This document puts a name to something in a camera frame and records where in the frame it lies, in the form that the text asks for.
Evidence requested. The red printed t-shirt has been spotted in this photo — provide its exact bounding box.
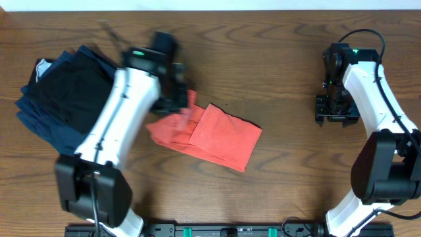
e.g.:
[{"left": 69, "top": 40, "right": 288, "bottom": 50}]
[{"left": 146, "top": 90, "right": 262, "bottom": 172}]

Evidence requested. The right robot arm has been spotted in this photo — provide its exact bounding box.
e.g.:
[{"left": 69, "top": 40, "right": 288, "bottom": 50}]
[{"left": 312, "top": 42, "right": 420, "bottom": 236}]

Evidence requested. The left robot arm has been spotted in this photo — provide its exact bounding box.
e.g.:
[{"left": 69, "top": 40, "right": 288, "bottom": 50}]
[{"left": 55, "top": 32, "right": 188, "bottom": 236}]

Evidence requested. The black folded garment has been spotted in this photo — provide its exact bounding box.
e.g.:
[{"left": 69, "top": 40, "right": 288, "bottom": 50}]
[{"left": 27, "top": 51, "right": 116, "bottom": 134}]

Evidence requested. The black garment with white label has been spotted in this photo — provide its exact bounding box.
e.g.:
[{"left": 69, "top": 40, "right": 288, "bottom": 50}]
[{"left": 28, "top": 59, "right": 54, "bottom": 86}]

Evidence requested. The navy folded garment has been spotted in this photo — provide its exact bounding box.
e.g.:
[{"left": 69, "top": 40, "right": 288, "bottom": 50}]
[{"left": 16, "top": 45, "right": 116, "bottom": 155}]

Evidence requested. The black looped base cable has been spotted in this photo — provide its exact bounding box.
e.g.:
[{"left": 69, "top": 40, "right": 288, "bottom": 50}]
[{"left": 281, "top": 216, "right": 313, "bottom": 237}]

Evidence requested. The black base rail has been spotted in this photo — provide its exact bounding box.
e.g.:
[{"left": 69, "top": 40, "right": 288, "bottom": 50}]
[{"left": 64, "top": 222, "right": 395, "bottom": 237}]

